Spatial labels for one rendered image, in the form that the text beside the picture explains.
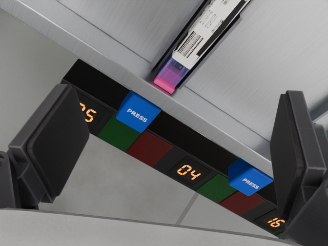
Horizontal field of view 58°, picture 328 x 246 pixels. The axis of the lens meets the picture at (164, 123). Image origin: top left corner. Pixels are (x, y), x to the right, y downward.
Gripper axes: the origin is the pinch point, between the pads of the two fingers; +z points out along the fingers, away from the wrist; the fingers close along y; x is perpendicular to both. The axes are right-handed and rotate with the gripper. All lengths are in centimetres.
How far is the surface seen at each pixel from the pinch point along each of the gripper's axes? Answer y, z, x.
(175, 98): -0.8, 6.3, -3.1
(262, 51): 4.4, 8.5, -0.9
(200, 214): -2, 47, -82
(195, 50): 0.4, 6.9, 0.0
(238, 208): 4.4, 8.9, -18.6
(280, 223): 8.8, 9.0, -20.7
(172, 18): -1.1, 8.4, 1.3
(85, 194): -37, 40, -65
